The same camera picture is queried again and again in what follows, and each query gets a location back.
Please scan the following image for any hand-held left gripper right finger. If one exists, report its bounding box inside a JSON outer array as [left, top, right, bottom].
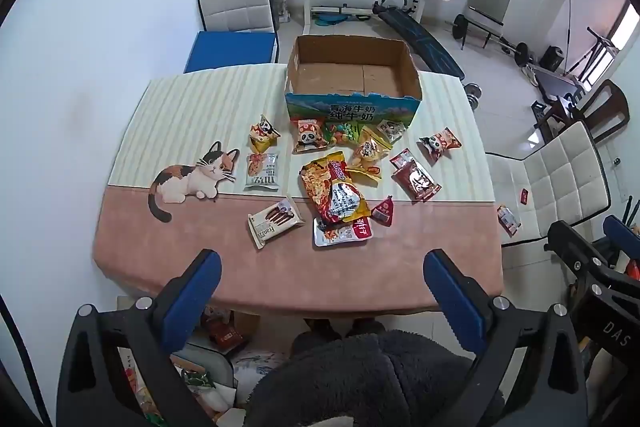
[[423, 249, 589, 427]]

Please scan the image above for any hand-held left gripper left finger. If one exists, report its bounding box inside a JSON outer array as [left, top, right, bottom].
[[56, 248, 223, 427]]

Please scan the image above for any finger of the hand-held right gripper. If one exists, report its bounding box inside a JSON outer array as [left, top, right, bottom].
[[547, 220, 609, 274], [602, 214, 640, 259]]

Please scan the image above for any red and white snack packet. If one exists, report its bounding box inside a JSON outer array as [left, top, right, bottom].
[[389, 148, 416, 170]]

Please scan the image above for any printed cardboard box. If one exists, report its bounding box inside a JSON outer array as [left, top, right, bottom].
[[284, 35, 423, 128]]

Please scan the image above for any carton of assorted snacks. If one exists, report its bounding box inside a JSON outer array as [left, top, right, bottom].
[[117, 344, 238, 427]]

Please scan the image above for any cat print tablecloth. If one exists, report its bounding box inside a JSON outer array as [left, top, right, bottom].
[[92, 66, 503, 315]]

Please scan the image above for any red packet pile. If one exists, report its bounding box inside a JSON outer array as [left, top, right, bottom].
[[202, 307, 251, 355]]

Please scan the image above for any white padded chair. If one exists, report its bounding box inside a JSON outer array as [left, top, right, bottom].
[[196, 0, 280, 35], [485, 121, 613, 253]]

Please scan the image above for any striped snack packet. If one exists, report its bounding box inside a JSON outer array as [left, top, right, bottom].
[[496, 205, 522, 238]]

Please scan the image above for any dark shoe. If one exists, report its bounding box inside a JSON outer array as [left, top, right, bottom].
[[350, 318, 388, 338], [302, 318, 343, 343]]

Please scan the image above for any red triangular snack packet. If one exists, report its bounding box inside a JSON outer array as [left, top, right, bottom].
[[371, 195, 396, 227]]

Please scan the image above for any chocolate wafer packet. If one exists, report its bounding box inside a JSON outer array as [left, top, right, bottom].
[[247, 197, 306, 250]]

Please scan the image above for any dark red snack packet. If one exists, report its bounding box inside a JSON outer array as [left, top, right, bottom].
[[391, 159, 442, 204]]

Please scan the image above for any person's dark fleece clothing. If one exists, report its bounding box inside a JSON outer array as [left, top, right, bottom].
[[245, 329, 506, 427]]

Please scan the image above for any dark wooden chair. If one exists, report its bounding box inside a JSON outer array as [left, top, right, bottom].
[[570, 79, 631, 142]]

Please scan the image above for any silver and red snack packet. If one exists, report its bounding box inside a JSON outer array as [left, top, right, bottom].
[[312, 216, 375, 248]]

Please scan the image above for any silver cookie packet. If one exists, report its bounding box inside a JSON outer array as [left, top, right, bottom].
[[244, 152, 280, 192]]

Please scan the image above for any large orange panda snack packet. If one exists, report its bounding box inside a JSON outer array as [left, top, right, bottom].
[[419, 127, 462, 164]]

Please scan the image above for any large noodle snack packet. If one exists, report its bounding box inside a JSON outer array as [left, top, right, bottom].
[[299, 151, 372, 225]]

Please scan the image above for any yellow chip packet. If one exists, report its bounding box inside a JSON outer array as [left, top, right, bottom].
[[347, 127, 394, 180]]

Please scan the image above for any white panda snack packet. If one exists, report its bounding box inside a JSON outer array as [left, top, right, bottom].
[[376, 119, 407, 144]]

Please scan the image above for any small orange panda snack packet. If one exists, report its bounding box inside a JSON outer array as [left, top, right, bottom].
[[249, 114, 282, 154]]

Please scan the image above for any black dumbbell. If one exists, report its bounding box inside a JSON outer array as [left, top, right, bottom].
[[462, 82, 483, 110]]

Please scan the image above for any black speaker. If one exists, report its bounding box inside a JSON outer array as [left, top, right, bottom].
[[541, 46, 564, 72]]

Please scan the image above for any black tripod stand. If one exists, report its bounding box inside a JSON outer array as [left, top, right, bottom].
[[565, 0, 621, 78]]

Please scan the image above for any green candy packet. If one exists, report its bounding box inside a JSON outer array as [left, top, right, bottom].
[[322, 121, 363, 148]]

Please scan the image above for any short black barbell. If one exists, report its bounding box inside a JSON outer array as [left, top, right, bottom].
[[500, 39, 531, 68]]

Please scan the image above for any red panda snack packet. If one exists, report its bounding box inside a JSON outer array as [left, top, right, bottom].
[[291, 118, 328, 154]]

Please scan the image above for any black and blue weight bench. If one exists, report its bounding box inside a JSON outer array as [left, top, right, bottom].
[[372, 0, 466, 80]]

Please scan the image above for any blue cushion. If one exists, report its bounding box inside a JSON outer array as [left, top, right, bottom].
[[183, 31, 280, 74]]

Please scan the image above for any blue exercise band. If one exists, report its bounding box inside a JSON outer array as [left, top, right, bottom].
[[312, 7, 373, 26]]

